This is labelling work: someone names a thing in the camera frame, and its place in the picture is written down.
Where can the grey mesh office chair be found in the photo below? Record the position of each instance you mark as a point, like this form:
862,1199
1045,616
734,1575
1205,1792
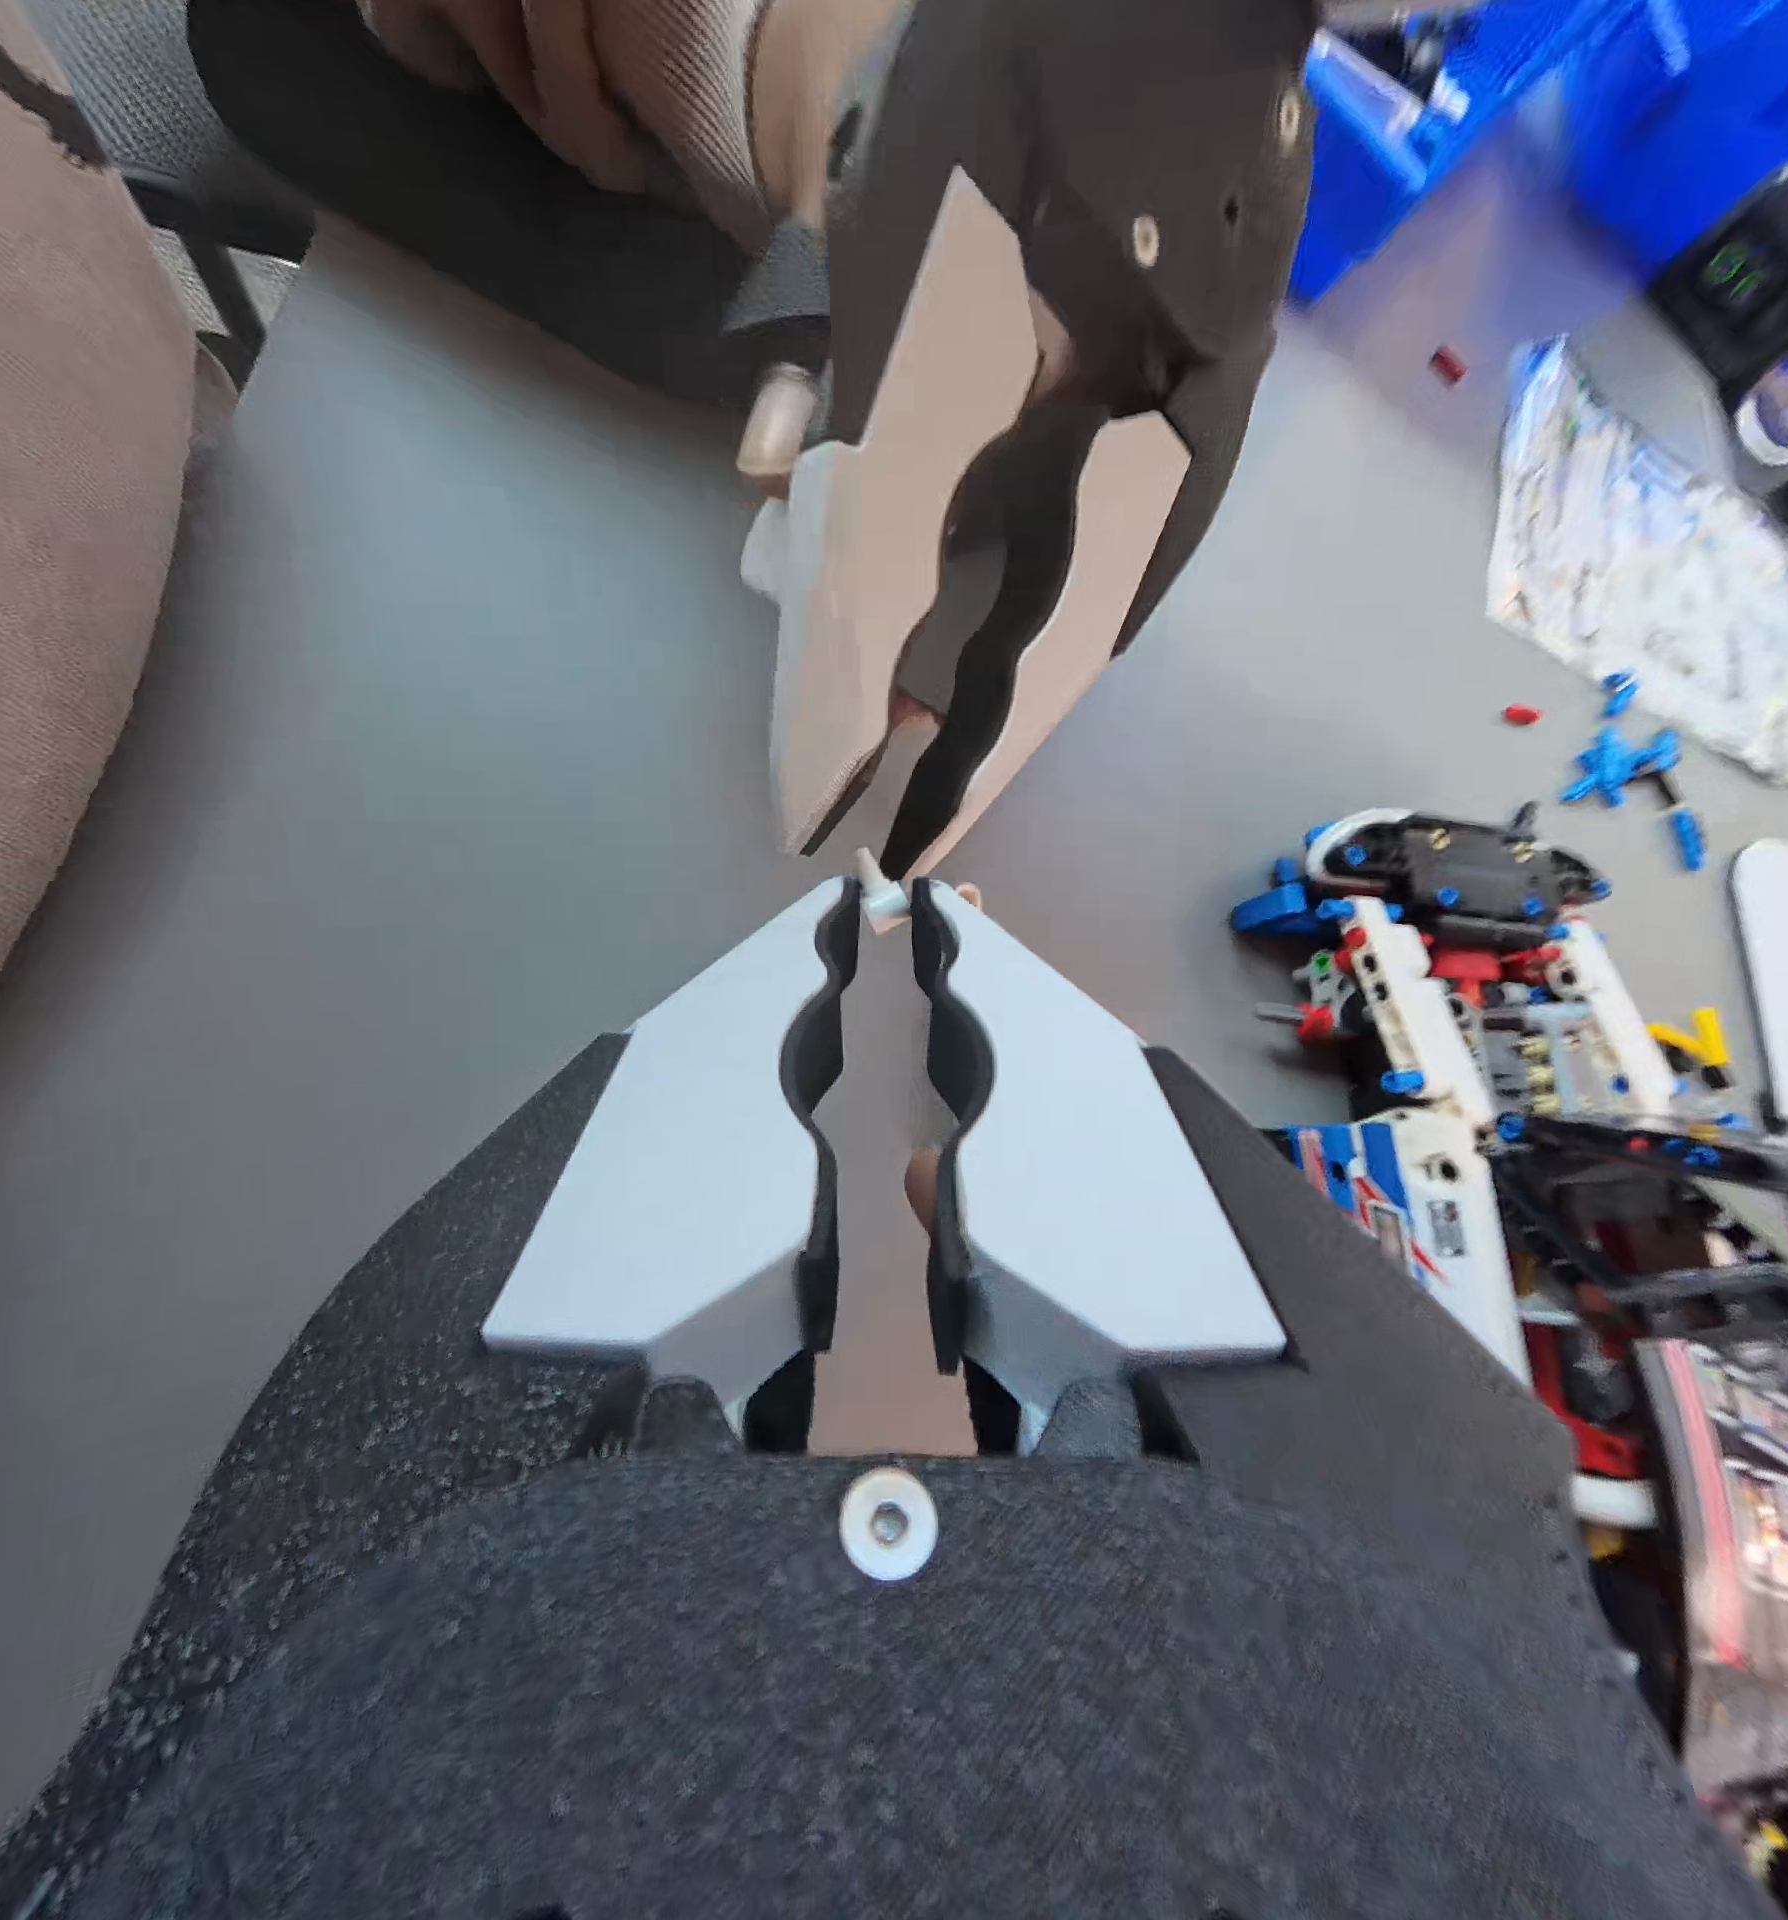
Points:
158,120

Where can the small black electronic box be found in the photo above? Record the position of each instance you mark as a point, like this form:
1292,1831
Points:
1757,271

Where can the toy brick race car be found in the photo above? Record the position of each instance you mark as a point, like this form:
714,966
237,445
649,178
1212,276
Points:
1433,1020

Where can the small white toy connector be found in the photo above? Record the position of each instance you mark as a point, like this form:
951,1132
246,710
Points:
876,898

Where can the black chair armrest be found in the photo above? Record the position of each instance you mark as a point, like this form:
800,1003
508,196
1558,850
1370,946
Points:
460,225

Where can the person's beige sweatshirt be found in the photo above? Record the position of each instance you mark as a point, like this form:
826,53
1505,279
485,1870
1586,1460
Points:
54,526

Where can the yellow toy brick piece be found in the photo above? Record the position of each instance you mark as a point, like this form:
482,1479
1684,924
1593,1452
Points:
1695,1040

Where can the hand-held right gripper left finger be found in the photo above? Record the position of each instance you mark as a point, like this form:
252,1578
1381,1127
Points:
653,1199

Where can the blue storage bin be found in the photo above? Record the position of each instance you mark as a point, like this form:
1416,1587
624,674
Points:
1658,91

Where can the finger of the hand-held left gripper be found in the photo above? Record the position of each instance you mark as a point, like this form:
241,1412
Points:
895,526
1118,541

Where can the person's left hand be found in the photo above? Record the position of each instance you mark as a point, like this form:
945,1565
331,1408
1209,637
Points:
533,61

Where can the shiny sticker sheet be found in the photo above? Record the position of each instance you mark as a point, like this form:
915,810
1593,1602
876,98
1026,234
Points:
1629,585

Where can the pile of blue toy pins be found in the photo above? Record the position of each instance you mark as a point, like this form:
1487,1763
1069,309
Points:
1621,766

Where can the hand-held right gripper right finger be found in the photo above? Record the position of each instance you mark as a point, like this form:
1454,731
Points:
1118,1199

